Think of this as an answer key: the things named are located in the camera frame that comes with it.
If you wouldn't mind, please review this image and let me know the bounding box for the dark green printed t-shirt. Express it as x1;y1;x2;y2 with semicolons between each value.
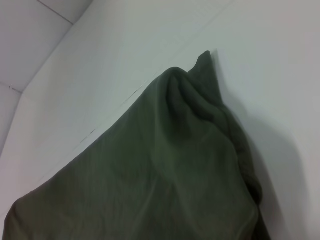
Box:
0;49;273;240

